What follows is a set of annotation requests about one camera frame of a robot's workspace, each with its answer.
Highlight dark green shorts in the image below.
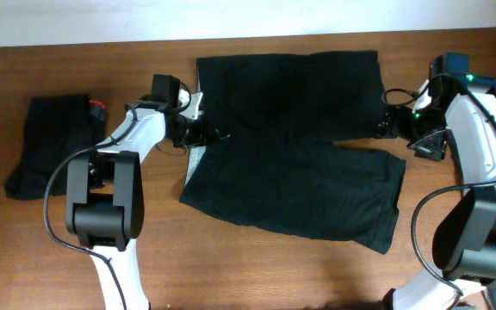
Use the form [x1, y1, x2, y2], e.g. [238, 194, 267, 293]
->
[180, 50, 406, 254]

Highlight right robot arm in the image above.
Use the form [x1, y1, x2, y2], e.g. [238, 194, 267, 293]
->
[383, 71, 496, 309]

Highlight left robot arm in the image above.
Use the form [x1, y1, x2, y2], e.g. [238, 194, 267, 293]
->
[65, 101, 220, 309]

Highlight folded black shorts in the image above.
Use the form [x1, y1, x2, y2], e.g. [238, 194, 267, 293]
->
[4, 94, 106, 201]

